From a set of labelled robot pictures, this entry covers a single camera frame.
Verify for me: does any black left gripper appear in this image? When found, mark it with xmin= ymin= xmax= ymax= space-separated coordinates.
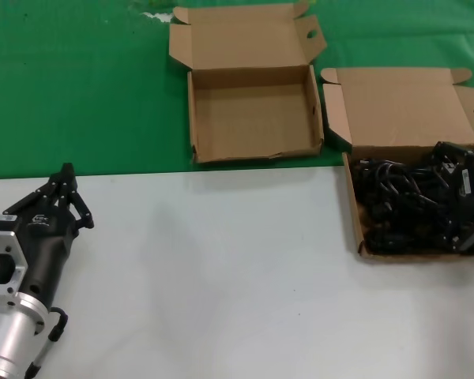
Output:
xmin=0 ymin=162 xmax=96 ymax=307

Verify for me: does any empty open cardboard box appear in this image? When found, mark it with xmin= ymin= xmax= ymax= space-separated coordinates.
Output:
xmin=168 ymin=0 xmax=328 ymax=165

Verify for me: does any silver left wrist bracket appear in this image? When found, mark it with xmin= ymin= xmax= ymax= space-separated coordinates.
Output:
xmin=0 ymin=231 xmax=29 ymax=296

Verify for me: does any cardboard box with cables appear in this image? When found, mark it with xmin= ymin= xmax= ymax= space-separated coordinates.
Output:
xmin=319 ymin=66 xmax=474 ymax=260

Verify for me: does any green table cloth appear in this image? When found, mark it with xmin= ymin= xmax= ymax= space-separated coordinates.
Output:
xmin=0 ymin=0 xmax=474 ymax=182

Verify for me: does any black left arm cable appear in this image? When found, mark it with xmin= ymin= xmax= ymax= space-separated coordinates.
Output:
xmin=25 ymin=306 xmax=69 ymax=379

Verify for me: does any black power cable pile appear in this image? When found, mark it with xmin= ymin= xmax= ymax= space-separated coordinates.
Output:
xmin=353 ymin=157 xmax=459 ymax=253

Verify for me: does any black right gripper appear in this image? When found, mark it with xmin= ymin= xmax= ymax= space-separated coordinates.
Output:
xmin=431 ymin=141 xmax=474 ymax=253

